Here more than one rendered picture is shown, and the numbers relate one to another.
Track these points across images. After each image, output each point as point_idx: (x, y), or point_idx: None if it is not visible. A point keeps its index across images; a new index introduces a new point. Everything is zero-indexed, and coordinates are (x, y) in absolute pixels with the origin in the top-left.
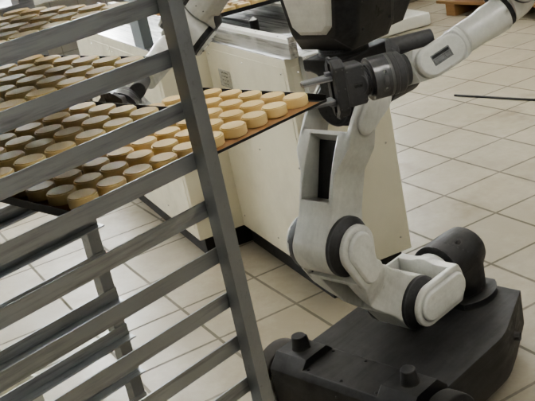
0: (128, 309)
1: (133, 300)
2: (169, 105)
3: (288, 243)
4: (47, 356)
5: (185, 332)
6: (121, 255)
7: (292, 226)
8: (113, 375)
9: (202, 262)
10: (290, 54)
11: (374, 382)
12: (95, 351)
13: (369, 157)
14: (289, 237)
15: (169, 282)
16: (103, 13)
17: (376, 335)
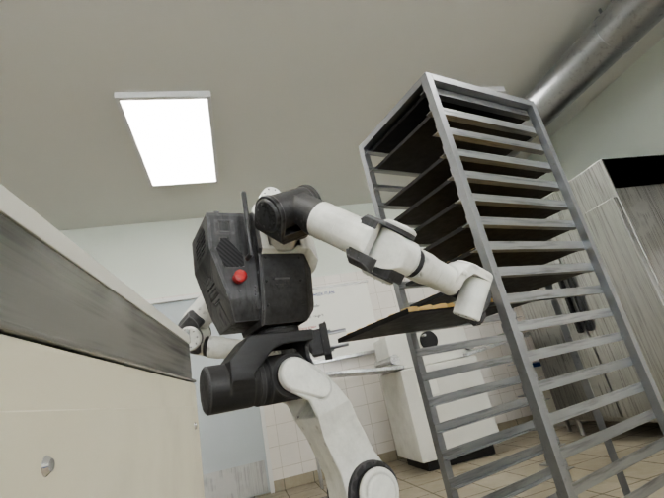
0: (465, 369)
1: (462, 367)
2: None
3: (395, 476)
4: (492, 363)
5: (456, 398)
6: (456, 346)
7: (384, 462)
8: (483, 389)
9: (434, 373)
10: (191, 369)
11: None
12: (566, 455)
13: (299, 427)
14: (392, 470)
15: (449, 371)
16: None
17: None
